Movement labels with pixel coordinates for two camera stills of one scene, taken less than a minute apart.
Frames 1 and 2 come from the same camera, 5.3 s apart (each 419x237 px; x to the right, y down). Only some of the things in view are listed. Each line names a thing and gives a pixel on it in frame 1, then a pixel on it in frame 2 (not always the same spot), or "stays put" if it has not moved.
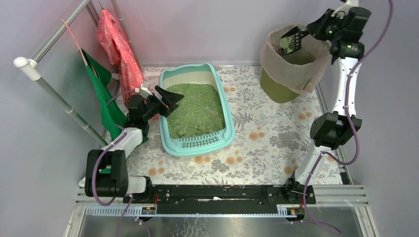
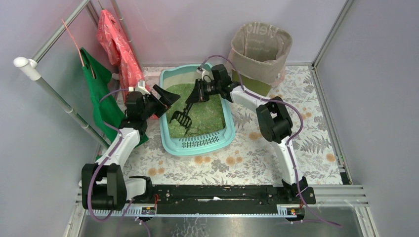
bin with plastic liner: [284, 77] → [260, 52]
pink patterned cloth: [118, 52] stays put
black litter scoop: [294, 35] → [183, 117]
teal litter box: [204, 120] stays put
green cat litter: [200, 111] stays put
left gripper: [160, 101] stays put
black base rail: [220, 199] stays put
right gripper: [314, 25] → [200, 92]
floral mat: [272, 139] stays put
